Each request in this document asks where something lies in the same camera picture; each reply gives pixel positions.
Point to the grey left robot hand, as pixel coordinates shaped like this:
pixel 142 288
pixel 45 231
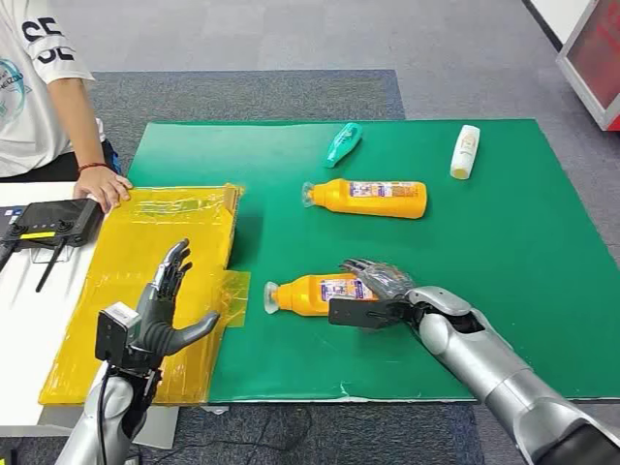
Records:
pixel 155 314

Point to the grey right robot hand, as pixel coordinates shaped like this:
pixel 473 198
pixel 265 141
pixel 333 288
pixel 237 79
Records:
pixel 382 279

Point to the orange detergent bottle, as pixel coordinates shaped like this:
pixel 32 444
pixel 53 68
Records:
pixel 300 295
pixel 368 202

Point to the person's forearm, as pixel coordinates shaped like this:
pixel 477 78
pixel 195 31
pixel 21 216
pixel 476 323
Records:
pixel 75 122

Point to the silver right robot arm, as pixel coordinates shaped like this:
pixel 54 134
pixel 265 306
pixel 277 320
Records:
pixel 484 366

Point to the teal plastic bottle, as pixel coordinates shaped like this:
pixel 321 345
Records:
pixel 342 144

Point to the white plastic bottle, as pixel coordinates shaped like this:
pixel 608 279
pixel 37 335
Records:
pixel 465 151

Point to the yellow plastic sheet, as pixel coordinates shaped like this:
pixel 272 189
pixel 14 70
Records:
pixel 136 257

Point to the grey board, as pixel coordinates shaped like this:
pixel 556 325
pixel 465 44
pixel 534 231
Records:
pixel 164 427

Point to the green table mat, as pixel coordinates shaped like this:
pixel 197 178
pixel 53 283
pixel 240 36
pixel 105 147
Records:
pixel 484 257

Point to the person's hand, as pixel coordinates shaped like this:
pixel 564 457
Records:
pixel 102 186

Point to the black remote controller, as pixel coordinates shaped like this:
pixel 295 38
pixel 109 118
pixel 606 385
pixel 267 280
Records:
pixel 48 221

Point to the red and white cabinet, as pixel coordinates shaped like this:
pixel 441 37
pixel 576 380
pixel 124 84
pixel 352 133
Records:
pixel 596 58

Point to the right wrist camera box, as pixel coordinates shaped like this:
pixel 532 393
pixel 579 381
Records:
pixel 354 313

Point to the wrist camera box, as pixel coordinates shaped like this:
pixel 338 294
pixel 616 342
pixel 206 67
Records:
pixel 114 334
pixel 354 313

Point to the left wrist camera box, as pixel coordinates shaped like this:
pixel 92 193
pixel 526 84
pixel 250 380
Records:
pixel 114 334

